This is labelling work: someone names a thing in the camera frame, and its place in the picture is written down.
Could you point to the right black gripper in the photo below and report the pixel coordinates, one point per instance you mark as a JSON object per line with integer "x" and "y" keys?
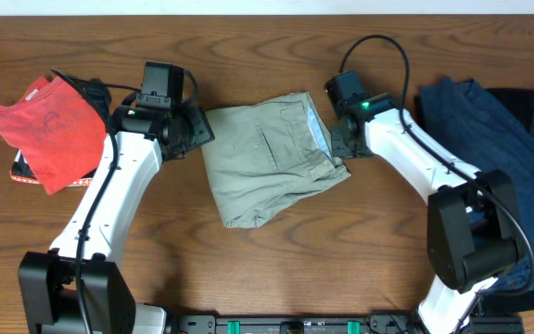
{"x": 338, "y": 147}

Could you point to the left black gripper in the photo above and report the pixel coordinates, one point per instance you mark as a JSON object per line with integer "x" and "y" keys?
{"x": 204, "y": 133}

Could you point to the khaki shorts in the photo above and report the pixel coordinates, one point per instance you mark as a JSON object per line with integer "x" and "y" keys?
{"x": 268, "y": 156}

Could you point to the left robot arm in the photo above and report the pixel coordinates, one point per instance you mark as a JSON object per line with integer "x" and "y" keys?
{"x": 77, "y": 286}

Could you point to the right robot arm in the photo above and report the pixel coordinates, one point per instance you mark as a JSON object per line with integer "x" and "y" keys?
{"x": 473, "y": 235}

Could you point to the navy blue garment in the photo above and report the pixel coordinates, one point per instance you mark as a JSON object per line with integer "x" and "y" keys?
{"x": 471, "y": 123}

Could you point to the red folded t-shirt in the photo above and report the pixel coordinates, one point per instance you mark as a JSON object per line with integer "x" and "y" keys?
{"x": 59, "y": 134}

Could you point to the black patterned folded garment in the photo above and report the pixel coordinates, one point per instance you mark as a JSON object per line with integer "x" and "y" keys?
{"x": 20, "y": 170}

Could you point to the black garment under navy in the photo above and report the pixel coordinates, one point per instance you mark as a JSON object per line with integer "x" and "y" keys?
{"x": 520, "y": 102}

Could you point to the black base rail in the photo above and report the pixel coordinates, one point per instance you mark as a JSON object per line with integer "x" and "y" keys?
{"x": 290, "y": 325}

